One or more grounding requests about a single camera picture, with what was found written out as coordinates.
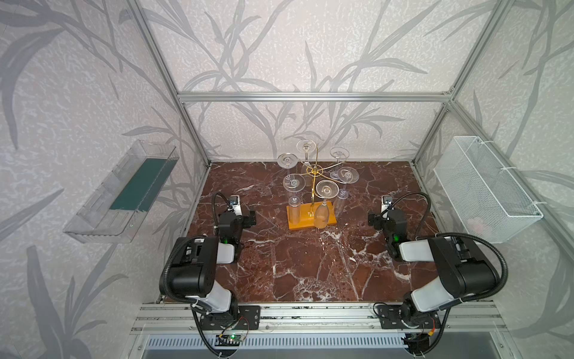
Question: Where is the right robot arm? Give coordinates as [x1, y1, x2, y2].
[368, 209, 509, 329]

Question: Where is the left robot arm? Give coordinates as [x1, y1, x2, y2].
[159, 210, 261, 331]

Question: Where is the front amber wine glass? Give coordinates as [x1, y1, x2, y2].
[314, 179, 339, 229]

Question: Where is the yellow wooden rack base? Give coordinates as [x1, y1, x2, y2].
[286, 202, 321, 230]

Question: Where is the green circuit board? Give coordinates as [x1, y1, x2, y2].
[216, 333, 247, 347]

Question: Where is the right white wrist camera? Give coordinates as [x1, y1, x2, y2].
[381, 195, 393, 212]

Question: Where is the gold wire glass rack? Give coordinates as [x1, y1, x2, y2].
[293, 144, 347, 223]

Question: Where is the white wire mesh basket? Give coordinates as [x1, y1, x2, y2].
[433, 136, 544, 244]

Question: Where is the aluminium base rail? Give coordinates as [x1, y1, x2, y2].
[123, 302, 514, 358]

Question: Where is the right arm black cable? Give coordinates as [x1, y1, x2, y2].
[394, 191, 509, 302]

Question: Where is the clear plastic wall bin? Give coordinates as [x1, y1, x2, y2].
[64, 140, 179, 244]

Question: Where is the aluminium frame crossbar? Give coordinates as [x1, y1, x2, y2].
[177, 91, 450, 103]

